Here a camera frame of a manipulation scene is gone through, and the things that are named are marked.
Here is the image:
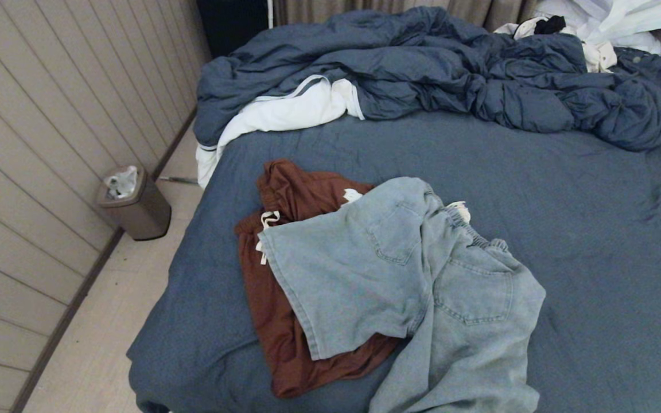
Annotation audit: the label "light blue denim jeans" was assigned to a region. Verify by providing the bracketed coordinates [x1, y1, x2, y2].
[257, 176, 547, 413]

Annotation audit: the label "rust brown shorts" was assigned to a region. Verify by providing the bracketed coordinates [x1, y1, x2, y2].
[234, 159, 403, 400]

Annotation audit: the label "dark blue crumpled duvet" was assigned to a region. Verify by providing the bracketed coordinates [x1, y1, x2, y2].
[193, 6, 661, 153]

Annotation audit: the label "brown trash bin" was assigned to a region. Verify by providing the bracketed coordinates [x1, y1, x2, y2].
[95, 166, 172, 240]

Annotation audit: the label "black cabinet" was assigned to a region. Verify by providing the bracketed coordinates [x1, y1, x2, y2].
[196, 0, 271, 58]

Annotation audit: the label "white plastic bin bag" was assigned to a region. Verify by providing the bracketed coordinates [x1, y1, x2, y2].
[104, 166, 138, 200]

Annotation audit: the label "beige curtain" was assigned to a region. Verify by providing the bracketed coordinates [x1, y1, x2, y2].
[273, 0, 543, 32]

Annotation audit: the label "blue bed sheet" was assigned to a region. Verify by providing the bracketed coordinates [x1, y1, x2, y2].
[126, 109, 661, 413]

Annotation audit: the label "small black garment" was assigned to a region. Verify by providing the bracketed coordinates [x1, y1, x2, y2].
[534, 15, 566, 35]

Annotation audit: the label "cream jacket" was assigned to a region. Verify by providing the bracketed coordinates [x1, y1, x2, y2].
[494, 17, 618, 73]

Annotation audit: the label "white shirt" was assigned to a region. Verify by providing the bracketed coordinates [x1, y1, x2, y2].
[534, 0, 661, 55]

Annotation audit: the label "dark denim garment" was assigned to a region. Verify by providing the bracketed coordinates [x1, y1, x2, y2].
[615, 47, 661, 124]

